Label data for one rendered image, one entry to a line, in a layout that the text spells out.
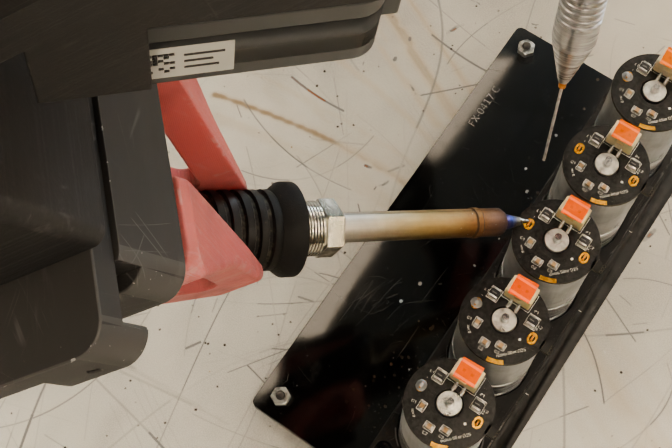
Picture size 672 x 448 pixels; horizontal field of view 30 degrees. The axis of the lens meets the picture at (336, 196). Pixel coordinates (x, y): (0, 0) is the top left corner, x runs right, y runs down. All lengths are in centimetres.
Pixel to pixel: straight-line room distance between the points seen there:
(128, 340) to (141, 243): 2
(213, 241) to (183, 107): 3
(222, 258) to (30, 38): 10
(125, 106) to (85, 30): 7
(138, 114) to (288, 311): 19
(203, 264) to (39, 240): 4
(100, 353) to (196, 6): 7
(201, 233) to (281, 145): 19
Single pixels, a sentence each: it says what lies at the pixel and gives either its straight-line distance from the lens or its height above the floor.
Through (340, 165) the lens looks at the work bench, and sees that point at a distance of 43.
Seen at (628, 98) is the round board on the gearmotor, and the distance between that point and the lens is 38.
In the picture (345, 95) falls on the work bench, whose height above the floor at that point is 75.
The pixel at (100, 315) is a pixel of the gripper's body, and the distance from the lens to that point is 21.
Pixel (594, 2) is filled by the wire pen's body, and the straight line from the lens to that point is 30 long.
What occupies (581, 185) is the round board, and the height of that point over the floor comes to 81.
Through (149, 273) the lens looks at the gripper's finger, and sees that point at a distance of 23.
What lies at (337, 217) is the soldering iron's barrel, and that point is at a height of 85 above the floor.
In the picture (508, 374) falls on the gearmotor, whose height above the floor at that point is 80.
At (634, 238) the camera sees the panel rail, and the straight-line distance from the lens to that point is 36.
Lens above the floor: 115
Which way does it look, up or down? 69 degrees down
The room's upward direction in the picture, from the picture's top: 2 degrees counter-clockwise
